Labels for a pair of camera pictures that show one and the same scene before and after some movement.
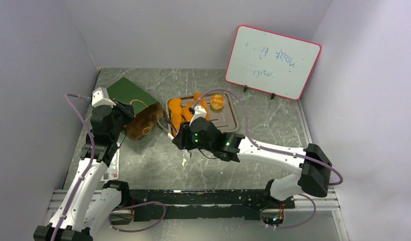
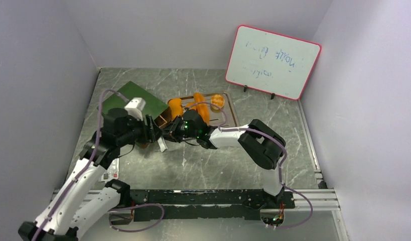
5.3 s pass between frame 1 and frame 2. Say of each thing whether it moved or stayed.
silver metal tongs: moved
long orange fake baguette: stayed
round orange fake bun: stayed
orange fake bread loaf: stayed
